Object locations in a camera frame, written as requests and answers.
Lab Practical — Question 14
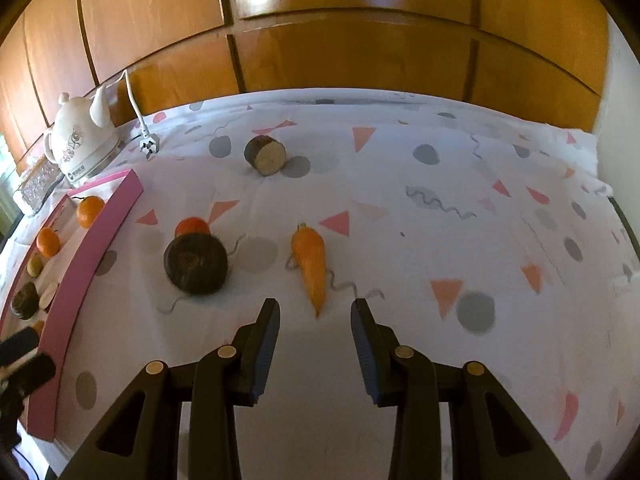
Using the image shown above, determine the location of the pink rimmed tray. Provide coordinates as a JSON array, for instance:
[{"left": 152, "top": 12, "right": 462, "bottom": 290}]
[{"left": 0, "top": 169, "right": 143, "bottom": 443}]

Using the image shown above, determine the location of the clear patterned glass box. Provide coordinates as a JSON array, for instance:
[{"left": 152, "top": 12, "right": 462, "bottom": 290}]
[{"left": 17, "top": 155, "right": 66, "bottom": 216}]

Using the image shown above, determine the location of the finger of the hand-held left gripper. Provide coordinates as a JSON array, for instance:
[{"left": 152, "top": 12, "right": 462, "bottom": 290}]
[
  {"left": 0, "top": 328, "right": 41, "bottom": 368},
  {"left": 10, "top": 352, "right": 57, "bottom": 396}
]

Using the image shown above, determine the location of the small red tomato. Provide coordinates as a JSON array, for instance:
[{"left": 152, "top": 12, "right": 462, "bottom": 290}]
[{"left": 175, "top": 216, "right": 211, "bottom": 238}]

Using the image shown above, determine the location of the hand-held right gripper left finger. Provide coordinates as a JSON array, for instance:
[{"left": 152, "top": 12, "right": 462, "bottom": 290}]
[{"left": 60, "top": 298, "right": 282, "bottom": 480}]

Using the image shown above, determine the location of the dark cut root piece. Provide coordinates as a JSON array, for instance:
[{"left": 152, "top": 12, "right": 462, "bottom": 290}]
[
  {"left": 37, "top": 281, "right": 60, "bottom": 312},
  {"left": 244, "top": 135, "right": 287, "bottom": 177}
]

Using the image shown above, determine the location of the white ceramic electric kettle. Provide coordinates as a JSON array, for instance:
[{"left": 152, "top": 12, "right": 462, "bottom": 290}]
[{"left": 44, "top": 85, "right": 122, "bottom": 181}]

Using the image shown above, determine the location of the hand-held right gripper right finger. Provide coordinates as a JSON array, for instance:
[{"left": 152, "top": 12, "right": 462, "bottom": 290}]
[{"left": 350, "top": 298, "right": 571, "bottom": 480}]

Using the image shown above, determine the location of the orange mandarin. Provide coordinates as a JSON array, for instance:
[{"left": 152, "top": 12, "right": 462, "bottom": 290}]
[
  {"left": 36, "top": 227, "right": 62, "bottom": 259},
  {"left": 76, "top": 195, "right": 106, "bottom": 229}
]

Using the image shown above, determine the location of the brown wooden wardrobe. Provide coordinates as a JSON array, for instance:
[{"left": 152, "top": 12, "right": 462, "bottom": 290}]
[{"left": 0, "top": 0, "right": 611, "bottom": 171}]

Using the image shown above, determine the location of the dark brown round root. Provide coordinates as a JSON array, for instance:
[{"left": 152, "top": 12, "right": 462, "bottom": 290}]
[
  {"left": 11, "top": 281, "right": 40, "bottom": 320},
  {"left": 165, "top": 234, "right": 229, "bottom": 294}
]

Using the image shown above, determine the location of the window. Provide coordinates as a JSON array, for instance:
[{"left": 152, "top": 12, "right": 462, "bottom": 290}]
[{"left": 0, "top": 135, "right": 21, "bottom": 241}]

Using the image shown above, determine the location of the white power cord with plug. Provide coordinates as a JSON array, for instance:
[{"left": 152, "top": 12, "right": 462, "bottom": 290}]
[{"left": 121, "top": 70, "right": 161, "bottom": 160}]

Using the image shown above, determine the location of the orange carrot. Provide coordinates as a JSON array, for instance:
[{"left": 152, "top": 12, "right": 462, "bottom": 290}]
[{"left": 291, "top": 224, "right": 328, "bottom": 318}]

